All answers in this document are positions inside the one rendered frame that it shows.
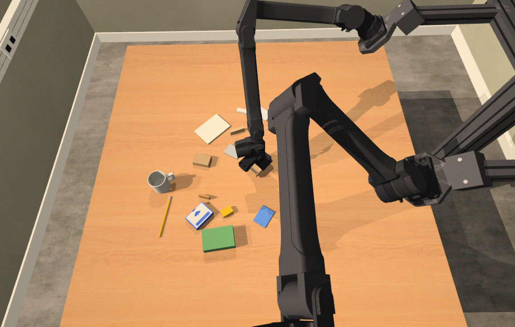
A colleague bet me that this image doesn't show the green flat box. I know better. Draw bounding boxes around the green flat box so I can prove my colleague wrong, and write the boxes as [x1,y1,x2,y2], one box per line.
[201,225,235,253]

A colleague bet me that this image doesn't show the grey flat bar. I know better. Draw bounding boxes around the grey flat bar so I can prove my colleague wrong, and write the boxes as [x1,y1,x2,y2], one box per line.
[224,144,238,159]

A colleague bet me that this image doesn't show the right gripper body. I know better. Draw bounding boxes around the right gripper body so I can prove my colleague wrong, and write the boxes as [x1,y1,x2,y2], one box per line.
[253,152,271,170]

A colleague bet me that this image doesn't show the white and blue cardboard box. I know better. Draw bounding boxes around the white and blue cardboard box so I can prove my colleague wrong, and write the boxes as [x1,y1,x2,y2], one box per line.
[185,202,214,230]

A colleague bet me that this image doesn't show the wooden ball-in-hole puzzle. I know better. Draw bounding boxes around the wooden ball-in-hole puzzle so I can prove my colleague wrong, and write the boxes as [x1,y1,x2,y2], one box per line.
[249,163,263,177]

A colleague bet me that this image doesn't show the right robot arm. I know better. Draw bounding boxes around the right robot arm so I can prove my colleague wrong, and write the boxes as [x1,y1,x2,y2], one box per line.
[235,0,387,172]

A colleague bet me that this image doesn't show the grey mug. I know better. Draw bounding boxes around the grey mug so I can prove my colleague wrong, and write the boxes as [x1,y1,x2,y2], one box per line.
[148,170,175,193]

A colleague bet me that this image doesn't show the yellow rectangular block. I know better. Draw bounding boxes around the yellow rectangular block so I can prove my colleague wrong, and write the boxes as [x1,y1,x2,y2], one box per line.
[220,206,233,218]

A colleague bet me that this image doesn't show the blue flat rectangular pad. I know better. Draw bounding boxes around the blue flat rectangular pad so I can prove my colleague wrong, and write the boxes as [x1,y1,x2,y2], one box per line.
[253,205,274,228]

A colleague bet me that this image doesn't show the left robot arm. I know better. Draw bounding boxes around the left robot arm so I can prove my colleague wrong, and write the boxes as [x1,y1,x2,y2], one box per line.
[253,72,440,327]

